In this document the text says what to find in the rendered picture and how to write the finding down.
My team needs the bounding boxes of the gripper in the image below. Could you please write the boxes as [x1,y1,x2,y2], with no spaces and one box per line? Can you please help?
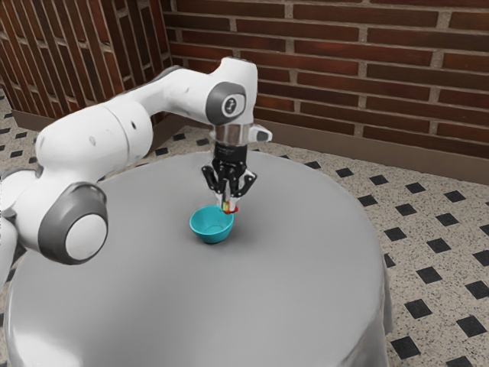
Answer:
[201,141,257,206]

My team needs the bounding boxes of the teal bowl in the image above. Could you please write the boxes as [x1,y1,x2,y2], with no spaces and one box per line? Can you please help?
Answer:
[189,204,235,245]

